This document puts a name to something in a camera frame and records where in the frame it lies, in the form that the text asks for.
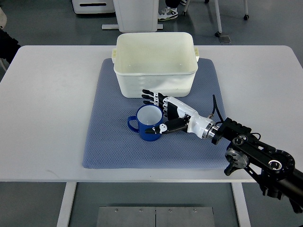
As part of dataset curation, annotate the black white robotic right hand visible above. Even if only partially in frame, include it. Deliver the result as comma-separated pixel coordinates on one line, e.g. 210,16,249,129
142,89,217,139

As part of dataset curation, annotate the blue mug white inside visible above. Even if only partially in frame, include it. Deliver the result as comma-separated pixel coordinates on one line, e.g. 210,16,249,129
127,104,163,141

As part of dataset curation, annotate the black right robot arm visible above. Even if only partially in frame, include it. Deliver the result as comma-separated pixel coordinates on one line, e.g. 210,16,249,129
203,118,303,213

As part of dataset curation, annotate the white plastic box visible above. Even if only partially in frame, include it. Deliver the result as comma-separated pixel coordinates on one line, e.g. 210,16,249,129
112,32,199,98

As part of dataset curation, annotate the grey floor outlet cover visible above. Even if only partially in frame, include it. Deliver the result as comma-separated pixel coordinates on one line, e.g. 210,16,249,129
218,35,231,44

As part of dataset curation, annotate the white wheeled chair leg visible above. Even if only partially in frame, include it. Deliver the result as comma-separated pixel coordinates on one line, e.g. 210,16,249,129
214,0,222,38

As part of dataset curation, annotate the white green sneaker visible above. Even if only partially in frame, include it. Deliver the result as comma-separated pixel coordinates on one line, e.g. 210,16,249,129
158,7,178,21

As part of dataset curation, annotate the white table leg right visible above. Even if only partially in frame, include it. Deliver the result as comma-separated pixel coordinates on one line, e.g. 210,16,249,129
232,183,251,227

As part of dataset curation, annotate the white table leg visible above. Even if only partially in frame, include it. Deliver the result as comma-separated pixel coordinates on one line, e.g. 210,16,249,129
232,183,251,227
56,182,77,227

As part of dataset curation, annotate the white cabinet with slot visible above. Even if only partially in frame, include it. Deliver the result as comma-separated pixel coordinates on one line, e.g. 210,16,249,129
71,0,115,14

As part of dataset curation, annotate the white table leg left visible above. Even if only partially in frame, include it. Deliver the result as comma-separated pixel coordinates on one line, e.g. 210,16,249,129
56,182,77,227

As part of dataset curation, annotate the black object at left edge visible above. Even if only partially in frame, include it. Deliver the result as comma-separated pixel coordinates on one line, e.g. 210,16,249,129
0,29,21,64

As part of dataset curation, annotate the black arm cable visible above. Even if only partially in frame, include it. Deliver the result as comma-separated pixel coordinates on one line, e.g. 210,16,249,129
206,94,227,123

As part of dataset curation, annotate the white pedestal column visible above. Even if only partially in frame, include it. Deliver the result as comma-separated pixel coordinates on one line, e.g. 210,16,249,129
102,0,163,33

